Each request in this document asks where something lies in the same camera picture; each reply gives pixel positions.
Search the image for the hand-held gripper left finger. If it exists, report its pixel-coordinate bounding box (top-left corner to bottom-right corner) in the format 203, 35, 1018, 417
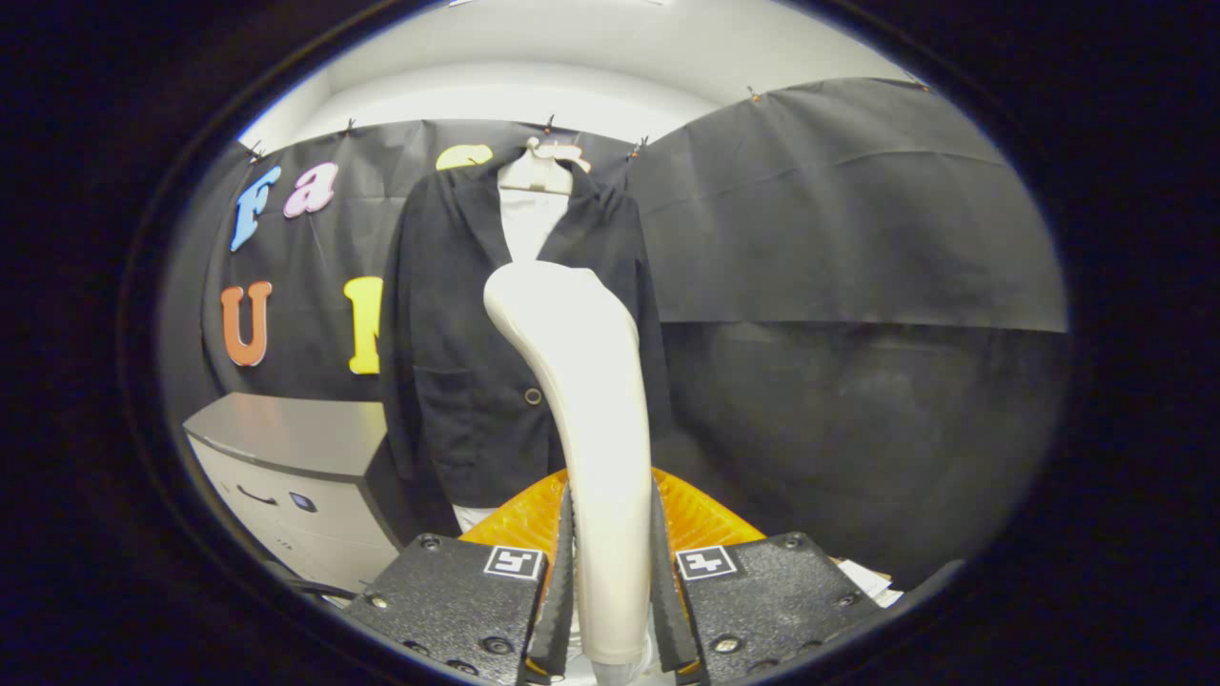
345, 470, 575, 685

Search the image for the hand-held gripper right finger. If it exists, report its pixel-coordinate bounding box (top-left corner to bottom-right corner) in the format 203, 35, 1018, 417
651, 467, 883, 685

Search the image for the white paper sheet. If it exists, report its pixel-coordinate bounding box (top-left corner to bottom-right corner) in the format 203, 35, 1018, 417
837, 557, 905, 609

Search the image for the black backdrop cloth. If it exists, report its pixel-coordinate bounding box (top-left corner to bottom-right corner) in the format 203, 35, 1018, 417
157, 76, 1068, 587

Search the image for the grey cabinet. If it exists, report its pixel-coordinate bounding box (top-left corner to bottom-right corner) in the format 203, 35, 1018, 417
181, 393, 420, 596

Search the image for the row of small cloth clips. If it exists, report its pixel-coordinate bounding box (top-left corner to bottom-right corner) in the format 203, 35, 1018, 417
243, 84, 930, 163

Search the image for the black button jacket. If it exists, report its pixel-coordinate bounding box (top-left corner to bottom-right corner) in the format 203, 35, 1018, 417
379, 145, 673, 539

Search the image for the white garment steamer head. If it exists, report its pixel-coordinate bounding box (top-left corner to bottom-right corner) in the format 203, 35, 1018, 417
483, 262, 659, 685

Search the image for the white shirt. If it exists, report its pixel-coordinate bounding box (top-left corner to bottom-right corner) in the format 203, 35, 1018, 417
453, 186, 573, 535

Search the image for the cream plastic hanger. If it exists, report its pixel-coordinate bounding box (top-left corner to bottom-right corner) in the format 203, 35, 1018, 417
496, 136, 592, 196

